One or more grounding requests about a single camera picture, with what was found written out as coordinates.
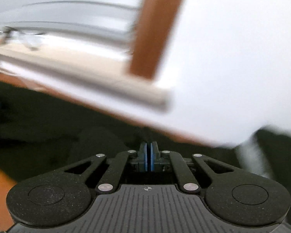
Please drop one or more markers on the clear plastic bag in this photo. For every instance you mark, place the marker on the clear plastic bag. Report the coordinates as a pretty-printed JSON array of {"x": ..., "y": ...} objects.
[{"x": 26, "y": 38}]

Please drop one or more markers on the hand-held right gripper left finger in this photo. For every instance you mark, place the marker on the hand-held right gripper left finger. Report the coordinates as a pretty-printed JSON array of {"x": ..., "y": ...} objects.
[{"x": 143, "y": 157}]

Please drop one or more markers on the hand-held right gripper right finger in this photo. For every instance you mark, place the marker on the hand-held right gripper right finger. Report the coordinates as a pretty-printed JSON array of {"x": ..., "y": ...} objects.
[{"x": 152, "y": 157}]

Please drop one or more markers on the grey window blind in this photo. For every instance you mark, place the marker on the grey window blind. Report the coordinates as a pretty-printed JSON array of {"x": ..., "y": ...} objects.
[{"x": 63, "y": 4}]

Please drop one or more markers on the beige window sill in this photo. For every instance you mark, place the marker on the beige window sill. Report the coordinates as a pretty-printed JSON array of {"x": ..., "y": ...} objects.
[{"x": 87, "y": 77}]

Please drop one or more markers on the black fleece garment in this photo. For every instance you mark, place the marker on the black fleece garment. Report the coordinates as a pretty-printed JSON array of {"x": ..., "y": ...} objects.
[{"x": 63, "y": 131}]

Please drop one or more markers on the brown wooden window frame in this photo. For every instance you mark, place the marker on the brown wooden window frame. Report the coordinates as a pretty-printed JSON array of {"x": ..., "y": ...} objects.
[{"x": 155, "y": 29}]

